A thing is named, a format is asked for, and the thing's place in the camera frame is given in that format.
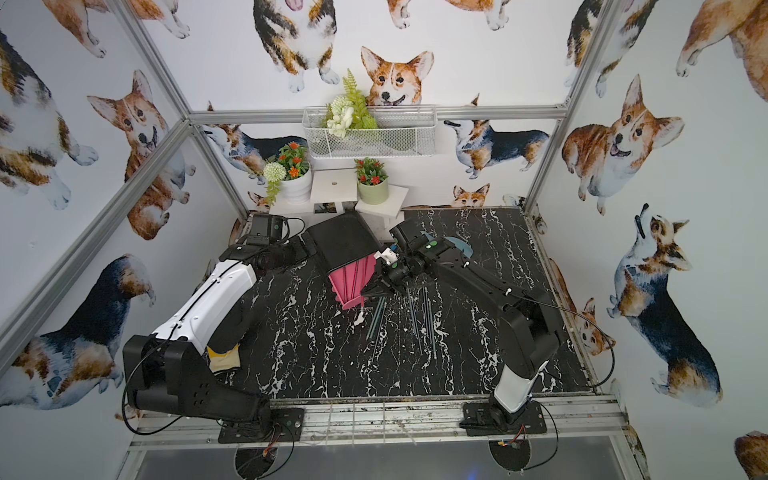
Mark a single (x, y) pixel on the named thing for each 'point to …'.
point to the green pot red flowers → (373, 184)
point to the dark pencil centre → (413, 314)
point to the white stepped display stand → (334, 191)
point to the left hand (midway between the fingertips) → (307, 243)
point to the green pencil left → (374, 317)
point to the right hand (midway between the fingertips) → (357, 293)
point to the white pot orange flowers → (288, 177)
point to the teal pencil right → (430, 323)
